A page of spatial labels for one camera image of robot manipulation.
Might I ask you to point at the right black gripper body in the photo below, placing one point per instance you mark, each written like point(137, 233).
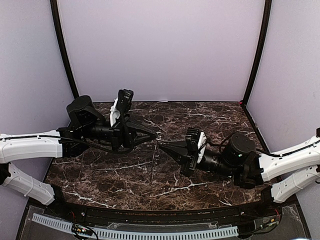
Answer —
point(189, 166)

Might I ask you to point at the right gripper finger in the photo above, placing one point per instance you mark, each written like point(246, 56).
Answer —
point(174, 144)
point(177, 153)

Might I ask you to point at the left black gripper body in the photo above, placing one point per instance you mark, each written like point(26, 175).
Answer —
point(118, 136)

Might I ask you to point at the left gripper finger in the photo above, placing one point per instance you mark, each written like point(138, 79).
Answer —
point(140, 139)
point(139, 128)

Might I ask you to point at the translucent ring plate with keyrings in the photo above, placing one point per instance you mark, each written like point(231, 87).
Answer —
point(159, 137)

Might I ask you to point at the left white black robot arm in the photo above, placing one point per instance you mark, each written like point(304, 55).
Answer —
point(88, 129)

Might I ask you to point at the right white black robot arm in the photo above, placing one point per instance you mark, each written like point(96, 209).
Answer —
point(239, 158)

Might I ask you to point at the small circuit board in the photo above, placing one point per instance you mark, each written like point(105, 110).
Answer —
point(80, 230)

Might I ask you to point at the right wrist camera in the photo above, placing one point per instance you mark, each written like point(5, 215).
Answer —
point(195, 137)

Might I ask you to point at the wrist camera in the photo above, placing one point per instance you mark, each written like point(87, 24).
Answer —
point(121, 105)
point(195, 137)

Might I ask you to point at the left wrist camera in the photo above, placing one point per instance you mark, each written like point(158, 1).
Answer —
point(121, 105)

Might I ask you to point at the black front rail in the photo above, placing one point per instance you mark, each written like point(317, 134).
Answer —
point(102, 216)

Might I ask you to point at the white slotted cable duct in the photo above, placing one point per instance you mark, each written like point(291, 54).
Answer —
point(100, 233)

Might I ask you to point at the left black frame post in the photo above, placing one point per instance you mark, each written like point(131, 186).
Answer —
point(62, 47)

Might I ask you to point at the black frame post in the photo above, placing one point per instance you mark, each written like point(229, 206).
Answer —
point(62, 47)
point(258, 52)

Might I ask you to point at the right black frame post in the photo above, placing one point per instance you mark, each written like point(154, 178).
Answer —
point(258, 52)

